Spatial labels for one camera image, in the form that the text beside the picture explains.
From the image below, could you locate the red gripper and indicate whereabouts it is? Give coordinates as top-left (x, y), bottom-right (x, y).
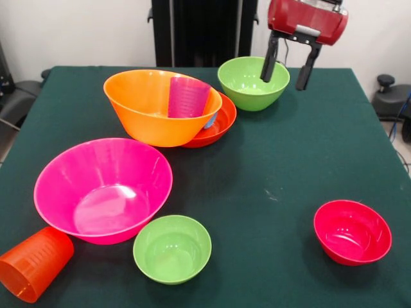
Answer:
top-left (259, 0), bottom-right (349, 92)

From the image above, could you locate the large green bowl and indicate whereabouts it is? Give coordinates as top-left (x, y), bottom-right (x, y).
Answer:
top-left (217, 56), bottom-right (291, 112)

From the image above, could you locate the red-orange bowl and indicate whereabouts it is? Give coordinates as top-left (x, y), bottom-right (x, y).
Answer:
top-left (181, 91), bottom-right (238, 149)

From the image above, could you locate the blue cup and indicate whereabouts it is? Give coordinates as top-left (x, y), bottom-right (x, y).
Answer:
top-left (204, 112), bottom-right (220, 130)

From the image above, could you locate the purple cup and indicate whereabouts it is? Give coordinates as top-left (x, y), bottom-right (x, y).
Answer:
top-left (167, 76), bottom-right (213, 119)

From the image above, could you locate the large orange bowl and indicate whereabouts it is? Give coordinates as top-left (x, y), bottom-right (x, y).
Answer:
top-left (103, 69), bottom-right (223, 148)

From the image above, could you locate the small green bowl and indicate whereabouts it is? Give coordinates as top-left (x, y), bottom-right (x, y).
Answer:
top-left (132, 214), bottom-right (213, 286)

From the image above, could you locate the large pink bowl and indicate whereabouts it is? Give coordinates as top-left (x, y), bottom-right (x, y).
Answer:
top-left (33, 137), bottom-right (174, 245)

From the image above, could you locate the red-orange cup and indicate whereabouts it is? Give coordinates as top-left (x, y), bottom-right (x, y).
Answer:
top-left (0, 226), bottom-right (75, 304)

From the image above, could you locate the small pink bowl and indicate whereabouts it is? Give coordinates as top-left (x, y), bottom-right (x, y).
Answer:
top-left (313, 200), bottom-right (393, 267)

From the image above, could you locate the dark green table cloth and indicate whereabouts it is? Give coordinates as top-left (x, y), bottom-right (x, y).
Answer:
top-left (0, 65), bottom-right (411, 308)

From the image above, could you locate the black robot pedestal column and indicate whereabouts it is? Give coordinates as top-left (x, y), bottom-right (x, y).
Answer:
top-left (147, 0), bottom-right (259, 68)

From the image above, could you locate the black pedestal leg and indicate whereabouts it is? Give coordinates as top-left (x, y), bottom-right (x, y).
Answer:
top-left (371, 74), bottom-right (411, 144)
top-left (0, 80), bottom-right (42, 129)

